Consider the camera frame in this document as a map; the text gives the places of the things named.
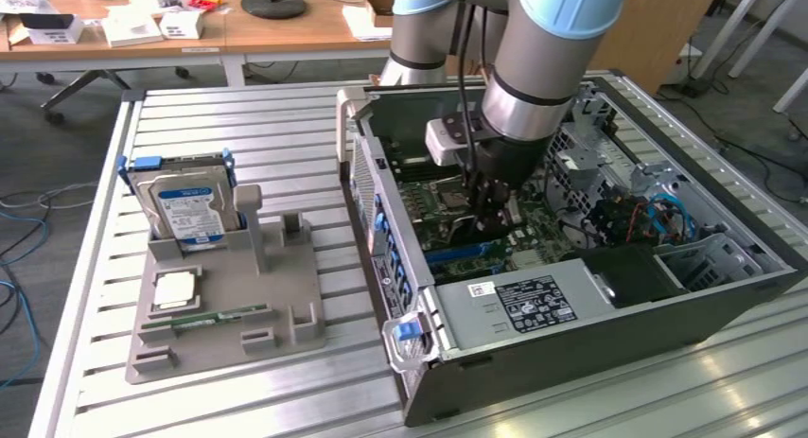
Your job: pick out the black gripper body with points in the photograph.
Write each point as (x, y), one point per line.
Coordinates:
(508, 163)

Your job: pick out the white paper stack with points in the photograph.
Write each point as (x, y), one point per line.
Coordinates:
(363, 26)

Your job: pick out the silver chipset heatsink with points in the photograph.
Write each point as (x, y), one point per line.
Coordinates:
(528, 259)

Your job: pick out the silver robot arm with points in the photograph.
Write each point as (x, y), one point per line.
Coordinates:
(543, 55)

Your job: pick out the hard disk in blue caddy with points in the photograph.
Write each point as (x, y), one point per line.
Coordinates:
(190, 211)

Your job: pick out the green motherboard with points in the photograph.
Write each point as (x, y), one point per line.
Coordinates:
(538, 234)

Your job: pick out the blue expansion slot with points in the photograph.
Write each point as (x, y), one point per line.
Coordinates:
(455, 254)

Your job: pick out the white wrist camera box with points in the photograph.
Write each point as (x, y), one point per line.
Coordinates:
(443, 147)

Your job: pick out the wooden desk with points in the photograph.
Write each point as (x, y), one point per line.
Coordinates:
(284, 31)

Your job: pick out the silver CPU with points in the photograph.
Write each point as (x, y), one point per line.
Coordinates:
(174, 291)

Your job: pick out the blue case latch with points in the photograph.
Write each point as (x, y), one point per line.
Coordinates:
(405, 334)

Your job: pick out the green RAM stick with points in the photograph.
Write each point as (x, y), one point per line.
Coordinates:
(202, 319)

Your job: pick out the small white labelled box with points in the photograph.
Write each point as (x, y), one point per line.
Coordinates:
(182, 26)

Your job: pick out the wooden cabinet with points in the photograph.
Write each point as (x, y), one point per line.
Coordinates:
(663, 31)

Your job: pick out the white box with black lid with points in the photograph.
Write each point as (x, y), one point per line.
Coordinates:
(57, 33)

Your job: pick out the grey power supply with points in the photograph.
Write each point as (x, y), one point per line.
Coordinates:
(468, 315)

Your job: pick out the metal disk bay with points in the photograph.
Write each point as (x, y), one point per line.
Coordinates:
(714, 263)

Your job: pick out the white metal table frame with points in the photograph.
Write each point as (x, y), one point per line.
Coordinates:
(726, 31)

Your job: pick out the grey parts rack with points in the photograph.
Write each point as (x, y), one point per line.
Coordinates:
(247, 315)

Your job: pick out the perforated metal drive cage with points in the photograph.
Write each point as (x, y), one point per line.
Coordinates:
(587, 173)

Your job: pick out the low-profile Nvidia graphics card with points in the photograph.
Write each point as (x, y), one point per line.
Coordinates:
(458, 232)

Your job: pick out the CPU socket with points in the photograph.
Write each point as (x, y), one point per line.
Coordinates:
(452, 199)

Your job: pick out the open dark PC case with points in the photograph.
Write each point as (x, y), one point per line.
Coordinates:
(568, 353)

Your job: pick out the red packet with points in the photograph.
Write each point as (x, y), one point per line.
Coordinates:
(205, 2)

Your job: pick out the flat white box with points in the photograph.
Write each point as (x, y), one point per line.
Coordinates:
(133, 31)

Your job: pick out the black lamp base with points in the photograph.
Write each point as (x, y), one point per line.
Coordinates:
(275, 6)

